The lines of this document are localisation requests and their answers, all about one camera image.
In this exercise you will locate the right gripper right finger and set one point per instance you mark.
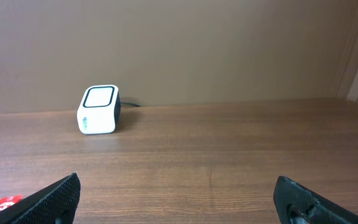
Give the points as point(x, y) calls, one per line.
point(297, 204)

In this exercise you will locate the red stick sachet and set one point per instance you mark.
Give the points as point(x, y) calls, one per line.
point(6, 202)

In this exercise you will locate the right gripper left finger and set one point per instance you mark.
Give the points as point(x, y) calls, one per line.
point(57, 203)

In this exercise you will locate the white barcode scanner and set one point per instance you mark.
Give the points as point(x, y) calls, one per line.
point(99, 110)

